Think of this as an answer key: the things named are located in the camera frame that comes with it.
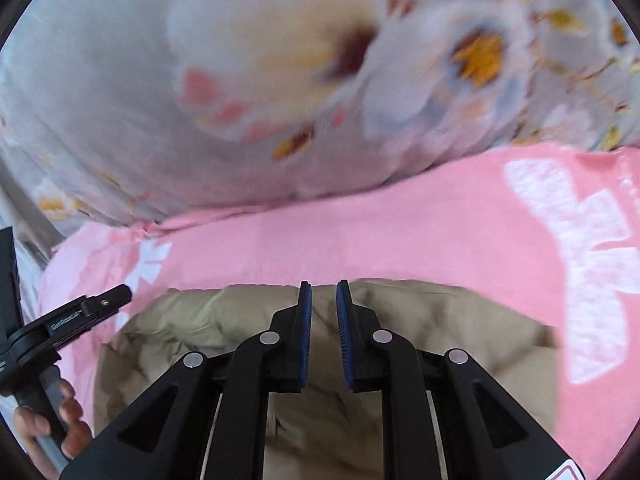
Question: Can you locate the tan quilted jacket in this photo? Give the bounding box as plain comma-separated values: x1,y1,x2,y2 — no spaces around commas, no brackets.
92,279,562,480

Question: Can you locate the pink printed blanket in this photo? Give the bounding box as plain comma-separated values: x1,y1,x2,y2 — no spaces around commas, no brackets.
37,142,640,480

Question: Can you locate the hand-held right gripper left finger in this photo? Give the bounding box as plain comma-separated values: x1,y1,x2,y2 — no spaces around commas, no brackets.
60,281,314,480

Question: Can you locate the white curtain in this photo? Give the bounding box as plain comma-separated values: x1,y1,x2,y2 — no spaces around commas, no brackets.
0,180,63,321

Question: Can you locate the grey floral blanket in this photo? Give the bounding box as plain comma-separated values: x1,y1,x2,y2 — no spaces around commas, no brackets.
0,0,640,227

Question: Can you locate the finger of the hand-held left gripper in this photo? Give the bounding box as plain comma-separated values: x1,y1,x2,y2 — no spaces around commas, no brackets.
47,284,134,348

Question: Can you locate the person's left hand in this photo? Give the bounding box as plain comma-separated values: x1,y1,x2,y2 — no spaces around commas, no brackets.
12,379,95,480

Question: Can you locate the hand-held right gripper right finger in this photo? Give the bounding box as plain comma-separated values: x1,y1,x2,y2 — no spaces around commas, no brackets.
335,279,587,480

